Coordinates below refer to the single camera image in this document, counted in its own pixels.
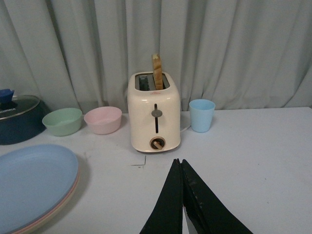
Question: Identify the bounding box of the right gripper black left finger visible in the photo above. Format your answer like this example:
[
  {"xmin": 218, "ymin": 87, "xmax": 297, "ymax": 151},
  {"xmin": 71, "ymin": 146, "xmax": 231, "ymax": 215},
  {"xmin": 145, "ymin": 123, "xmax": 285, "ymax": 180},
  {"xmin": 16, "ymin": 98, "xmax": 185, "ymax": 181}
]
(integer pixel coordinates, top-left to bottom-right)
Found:
[{"xmin": 140, "ymin": 159, "xmax": 183, "ymax": 234}]

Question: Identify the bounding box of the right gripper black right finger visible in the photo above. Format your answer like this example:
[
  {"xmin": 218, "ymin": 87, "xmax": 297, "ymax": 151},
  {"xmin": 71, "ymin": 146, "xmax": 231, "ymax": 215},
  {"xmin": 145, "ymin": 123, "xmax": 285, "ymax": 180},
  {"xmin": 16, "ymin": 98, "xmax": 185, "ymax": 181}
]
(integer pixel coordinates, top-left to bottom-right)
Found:
[{"xmin": 181, "ymin": 159, "xmax": 251, "ymax": 234}]

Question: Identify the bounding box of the pink plastic plate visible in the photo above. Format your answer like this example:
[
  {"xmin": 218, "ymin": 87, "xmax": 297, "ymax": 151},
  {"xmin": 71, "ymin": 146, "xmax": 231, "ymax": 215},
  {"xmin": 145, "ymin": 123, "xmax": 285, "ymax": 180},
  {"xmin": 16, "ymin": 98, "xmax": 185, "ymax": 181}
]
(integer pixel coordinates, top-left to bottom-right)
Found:
[{"xmin": 9, "ymin": 168, "xmax": 81, "ymax": 232}]

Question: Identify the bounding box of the blue plastic plate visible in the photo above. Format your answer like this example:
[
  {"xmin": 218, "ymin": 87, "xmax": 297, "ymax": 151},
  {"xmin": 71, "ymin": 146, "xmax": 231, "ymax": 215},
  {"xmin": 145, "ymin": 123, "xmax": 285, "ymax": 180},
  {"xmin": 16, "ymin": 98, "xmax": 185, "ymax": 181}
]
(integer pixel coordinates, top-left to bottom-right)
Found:
[{"xmin": 0, "ymin": 144, "xmax": 79, "ymax": 234}]

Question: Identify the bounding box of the cream white toaster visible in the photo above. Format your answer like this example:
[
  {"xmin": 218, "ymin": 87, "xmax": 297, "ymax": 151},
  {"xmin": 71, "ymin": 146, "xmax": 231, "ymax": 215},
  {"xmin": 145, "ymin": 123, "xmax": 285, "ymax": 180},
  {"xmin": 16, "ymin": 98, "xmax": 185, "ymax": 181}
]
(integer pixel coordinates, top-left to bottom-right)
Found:
[{"xmin": 127, "ymin": 72, "xmax": 181, "ymax": 153}]

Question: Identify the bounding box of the light blue cup right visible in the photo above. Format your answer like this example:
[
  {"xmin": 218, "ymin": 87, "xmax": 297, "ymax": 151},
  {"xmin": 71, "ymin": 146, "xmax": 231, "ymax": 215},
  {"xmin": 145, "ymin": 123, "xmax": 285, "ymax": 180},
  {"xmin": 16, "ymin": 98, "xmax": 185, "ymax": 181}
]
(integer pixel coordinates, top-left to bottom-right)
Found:
[{"xmin": 189, "ymin": 99, "xmax": 215, "ymax": 133}]

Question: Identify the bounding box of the pink plastic bowl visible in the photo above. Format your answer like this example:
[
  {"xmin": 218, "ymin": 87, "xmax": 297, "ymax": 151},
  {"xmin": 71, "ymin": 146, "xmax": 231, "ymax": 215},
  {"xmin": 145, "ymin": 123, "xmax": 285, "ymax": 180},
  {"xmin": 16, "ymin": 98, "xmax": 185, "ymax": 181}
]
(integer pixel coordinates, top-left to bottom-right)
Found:
[{"xmin": 84, "ymin": 106, "xmax": 122, "ymax": 135}]

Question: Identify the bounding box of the green plastic bowl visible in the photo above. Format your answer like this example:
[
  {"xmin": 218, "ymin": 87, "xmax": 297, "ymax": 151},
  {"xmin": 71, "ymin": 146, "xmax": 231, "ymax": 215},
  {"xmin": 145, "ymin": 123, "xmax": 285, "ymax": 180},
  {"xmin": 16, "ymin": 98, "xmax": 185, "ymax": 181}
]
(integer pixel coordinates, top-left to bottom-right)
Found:
[{"xmin": 42, "ymin": 108, "xmax": 82, "ymax": 137}]

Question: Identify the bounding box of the slice of toast bread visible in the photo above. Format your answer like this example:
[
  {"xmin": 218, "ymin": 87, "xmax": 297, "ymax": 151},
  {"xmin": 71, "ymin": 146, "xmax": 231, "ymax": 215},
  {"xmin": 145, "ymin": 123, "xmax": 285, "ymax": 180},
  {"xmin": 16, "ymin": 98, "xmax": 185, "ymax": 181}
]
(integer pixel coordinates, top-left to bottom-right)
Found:
[{"xmin": 152, "ymin": 54, "xmax": 163, "ymax": 90}]

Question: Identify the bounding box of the dark blue saucepan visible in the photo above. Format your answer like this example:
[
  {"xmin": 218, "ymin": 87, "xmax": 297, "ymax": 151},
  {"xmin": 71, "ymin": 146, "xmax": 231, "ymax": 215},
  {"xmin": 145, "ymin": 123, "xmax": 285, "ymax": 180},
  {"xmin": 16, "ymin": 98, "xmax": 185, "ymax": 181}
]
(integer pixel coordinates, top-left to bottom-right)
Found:
[{"xmin": 0, "ymin": 100, "xmax": 49, "ymax": 145}]

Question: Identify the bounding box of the grey curtain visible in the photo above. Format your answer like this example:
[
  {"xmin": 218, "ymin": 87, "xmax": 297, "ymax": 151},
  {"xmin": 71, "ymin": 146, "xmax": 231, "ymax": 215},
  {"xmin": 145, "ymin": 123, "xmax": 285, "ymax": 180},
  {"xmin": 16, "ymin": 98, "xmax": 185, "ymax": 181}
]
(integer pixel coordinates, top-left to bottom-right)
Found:
[{"xmin": 0, "ymin": 0, "xmax": 312, "ymax": 112}]

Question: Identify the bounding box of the glass lid with blue knob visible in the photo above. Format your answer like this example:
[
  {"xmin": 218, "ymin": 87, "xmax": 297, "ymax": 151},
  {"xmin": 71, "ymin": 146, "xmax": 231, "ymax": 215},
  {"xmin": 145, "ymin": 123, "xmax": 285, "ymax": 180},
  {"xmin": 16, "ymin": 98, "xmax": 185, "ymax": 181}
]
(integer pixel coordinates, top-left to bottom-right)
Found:
[{"xmin": 0, "ymin": 89, "xmax": 40, "ymax": 120}]

